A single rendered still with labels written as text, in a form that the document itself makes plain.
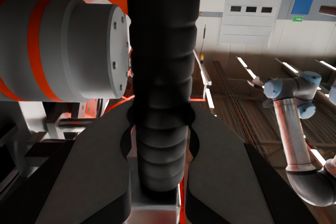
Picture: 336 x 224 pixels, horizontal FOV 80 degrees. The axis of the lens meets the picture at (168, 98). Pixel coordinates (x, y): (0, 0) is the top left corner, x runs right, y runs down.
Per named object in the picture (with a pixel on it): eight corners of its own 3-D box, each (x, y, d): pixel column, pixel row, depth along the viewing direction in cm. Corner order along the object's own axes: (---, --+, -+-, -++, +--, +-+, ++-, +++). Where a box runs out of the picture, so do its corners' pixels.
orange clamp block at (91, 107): (56, 113, 53) (71, 119, 62) (86, 113, 53) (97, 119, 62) (60, 87, 55) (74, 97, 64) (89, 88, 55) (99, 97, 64)
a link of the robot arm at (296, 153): (284, 206, 77) (257, 83, 88) (309, 201, 79) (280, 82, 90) (310, 216, 66) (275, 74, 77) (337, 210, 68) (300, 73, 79)
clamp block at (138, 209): (52, 207, 14) (68, 246, 17) (181, 207, 14) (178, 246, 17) (79, 154, 18) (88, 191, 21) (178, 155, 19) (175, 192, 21)
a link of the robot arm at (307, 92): (304, 78, 77) (294, 103, 83) (328, 76, 79) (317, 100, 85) (289, 70, 84) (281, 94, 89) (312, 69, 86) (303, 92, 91)
